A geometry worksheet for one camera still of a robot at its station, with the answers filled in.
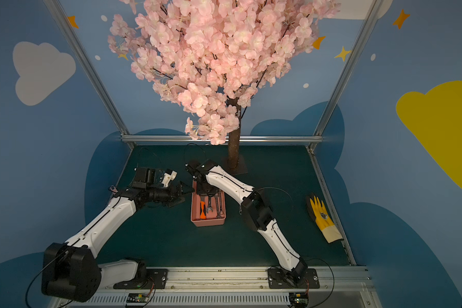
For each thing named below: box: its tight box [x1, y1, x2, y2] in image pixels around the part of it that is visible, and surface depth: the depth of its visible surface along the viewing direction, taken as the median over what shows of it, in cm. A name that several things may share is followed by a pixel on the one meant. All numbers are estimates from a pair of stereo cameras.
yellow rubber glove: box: [306, 193, 344, 244], surface depth 90 cm
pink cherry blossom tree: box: [108, 0, 341, 169], surface depth 50 cm
